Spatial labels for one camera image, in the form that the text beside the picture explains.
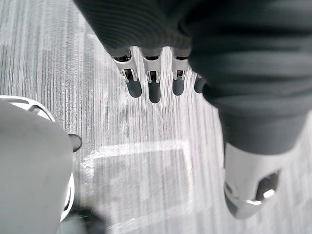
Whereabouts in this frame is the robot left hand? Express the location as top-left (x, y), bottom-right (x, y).
top-left (73, 0), bottom-right (312, 219)

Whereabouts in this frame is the robot left foot dark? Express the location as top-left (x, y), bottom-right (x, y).
top-left (67, 133), bottom-right (82, 153)

